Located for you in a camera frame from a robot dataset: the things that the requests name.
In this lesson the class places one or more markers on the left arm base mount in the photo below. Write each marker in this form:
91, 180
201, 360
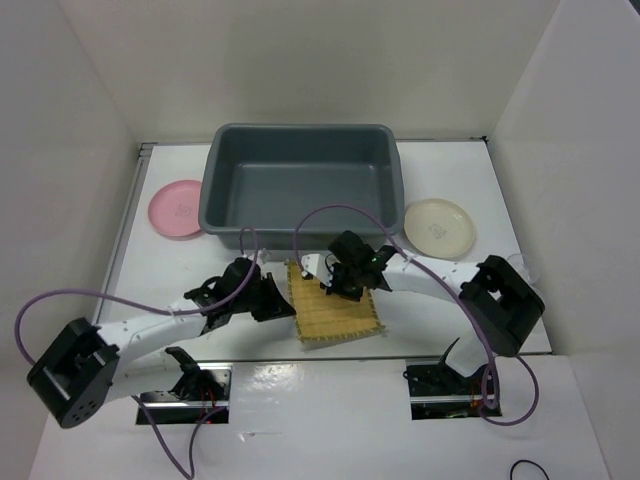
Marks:
208, 399

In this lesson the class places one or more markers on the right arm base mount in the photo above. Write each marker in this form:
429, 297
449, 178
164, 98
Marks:
438, 393

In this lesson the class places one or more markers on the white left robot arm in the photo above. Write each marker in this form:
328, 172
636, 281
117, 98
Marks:
87, 366

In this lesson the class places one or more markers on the grey plastic bin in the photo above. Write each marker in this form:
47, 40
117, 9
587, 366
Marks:
302, 185

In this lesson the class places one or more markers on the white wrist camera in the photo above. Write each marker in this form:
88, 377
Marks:
316, 266
262, 257

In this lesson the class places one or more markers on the clear plastic cup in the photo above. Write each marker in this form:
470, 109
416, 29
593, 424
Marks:
520, 263
536, 282

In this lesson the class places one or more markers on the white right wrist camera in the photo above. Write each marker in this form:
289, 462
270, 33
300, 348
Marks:
316, 266

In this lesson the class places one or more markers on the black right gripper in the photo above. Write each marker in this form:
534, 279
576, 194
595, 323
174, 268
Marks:
334, 288

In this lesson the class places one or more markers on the cream plate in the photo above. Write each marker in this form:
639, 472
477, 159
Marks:
439, 228

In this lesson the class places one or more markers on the woven bamboo mat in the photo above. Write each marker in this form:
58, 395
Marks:
324, 319

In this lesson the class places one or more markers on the pink plate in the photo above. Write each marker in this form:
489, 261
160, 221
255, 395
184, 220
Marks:
173, 211

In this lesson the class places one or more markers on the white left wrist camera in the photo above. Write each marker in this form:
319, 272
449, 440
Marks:
262, 257

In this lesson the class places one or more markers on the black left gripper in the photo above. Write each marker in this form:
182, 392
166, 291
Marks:
276, 305

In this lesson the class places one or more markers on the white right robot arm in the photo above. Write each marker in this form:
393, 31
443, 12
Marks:
501, 306

